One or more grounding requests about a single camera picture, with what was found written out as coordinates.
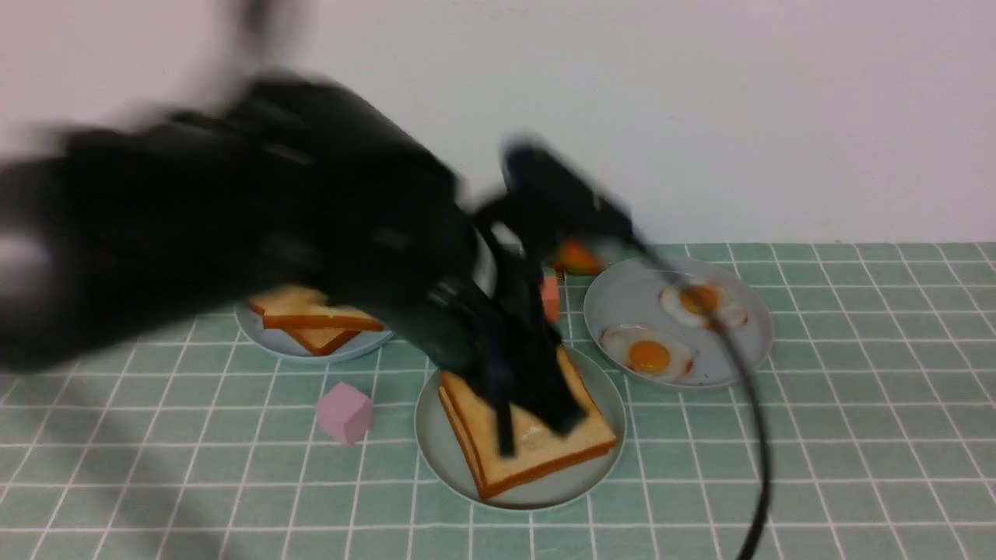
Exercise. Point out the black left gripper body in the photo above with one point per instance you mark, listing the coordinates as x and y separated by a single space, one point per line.
469 300

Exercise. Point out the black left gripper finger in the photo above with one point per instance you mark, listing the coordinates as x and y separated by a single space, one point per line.
496 388
541 387

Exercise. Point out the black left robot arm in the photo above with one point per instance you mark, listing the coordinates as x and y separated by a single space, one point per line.
290 181

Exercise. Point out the salmon orange cube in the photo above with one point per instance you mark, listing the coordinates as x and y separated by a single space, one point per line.
550 297

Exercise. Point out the green round plate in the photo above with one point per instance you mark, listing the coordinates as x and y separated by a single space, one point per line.
454 430

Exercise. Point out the red pomegranate fruit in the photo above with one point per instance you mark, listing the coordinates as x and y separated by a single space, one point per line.
573 258

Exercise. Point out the front fried egg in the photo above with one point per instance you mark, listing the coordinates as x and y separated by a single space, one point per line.
644 350

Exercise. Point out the fried egg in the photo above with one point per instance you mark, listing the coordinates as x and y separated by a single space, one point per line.
644 350
703 303

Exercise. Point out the grey plate with eggs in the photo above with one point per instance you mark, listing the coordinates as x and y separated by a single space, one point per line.
627 293

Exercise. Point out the pink cube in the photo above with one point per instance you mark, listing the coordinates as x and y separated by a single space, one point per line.
345 413

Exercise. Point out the rear fried egg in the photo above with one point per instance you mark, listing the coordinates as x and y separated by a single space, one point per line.
703 303

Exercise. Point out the grey plate with toast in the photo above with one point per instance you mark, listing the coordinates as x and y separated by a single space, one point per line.
281 344

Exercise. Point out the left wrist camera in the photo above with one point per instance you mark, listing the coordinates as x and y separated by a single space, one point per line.
547 203

